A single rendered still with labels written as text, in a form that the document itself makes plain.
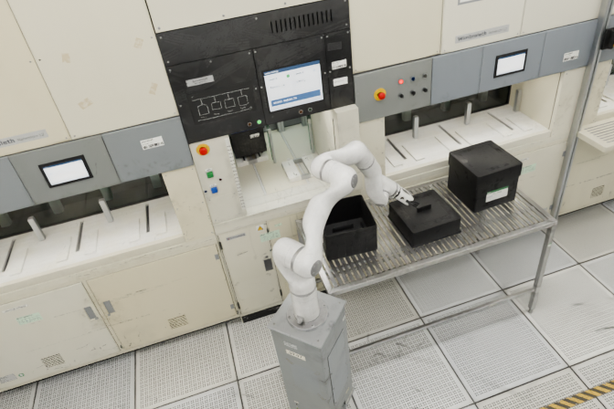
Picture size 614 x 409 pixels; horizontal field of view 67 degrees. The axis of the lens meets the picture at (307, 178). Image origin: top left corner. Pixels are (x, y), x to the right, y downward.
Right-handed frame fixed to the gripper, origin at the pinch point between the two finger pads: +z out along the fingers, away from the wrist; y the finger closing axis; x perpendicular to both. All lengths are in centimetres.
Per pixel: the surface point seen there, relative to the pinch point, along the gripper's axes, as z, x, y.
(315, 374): -23, 84, -49
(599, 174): 160, -78, 32
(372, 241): -11.6, 27.1, -8.1
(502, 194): 45, -31, -4
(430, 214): 11.1, 0.1, -5.5
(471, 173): 20.3, -29.7, 1.1
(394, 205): 1.5, 10.0, 9.8
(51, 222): -133, 144, 82
